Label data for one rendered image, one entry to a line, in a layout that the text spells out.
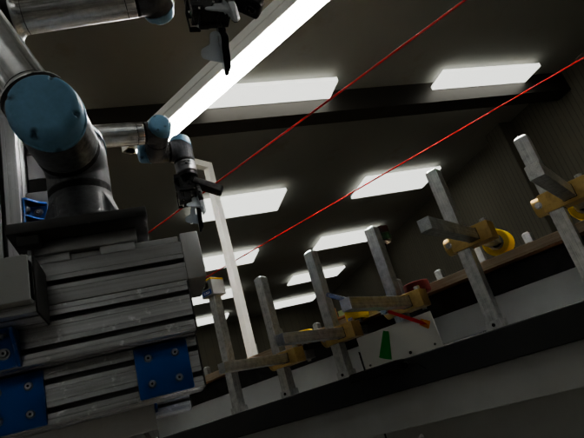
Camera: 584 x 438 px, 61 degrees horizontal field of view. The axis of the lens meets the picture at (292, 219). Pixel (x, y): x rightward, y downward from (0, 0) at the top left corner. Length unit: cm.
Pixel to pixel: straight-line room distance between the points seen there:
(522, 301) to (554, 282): 11
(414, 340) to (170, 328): 81
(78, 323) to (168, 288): 15
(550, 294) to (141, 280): 113
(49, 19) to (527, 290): 142
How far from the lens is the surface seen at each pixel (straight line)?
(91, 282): 92
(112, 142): 171
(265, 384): 216
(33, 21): 131
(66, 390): 93
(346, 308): 123
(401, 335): 151
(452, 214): 146
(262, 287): 184
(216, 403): 239
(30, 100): 94
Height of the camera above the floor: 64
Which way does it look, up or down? 21 degrees up
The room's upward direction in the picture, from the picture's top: 16 degrees counter-clockwise
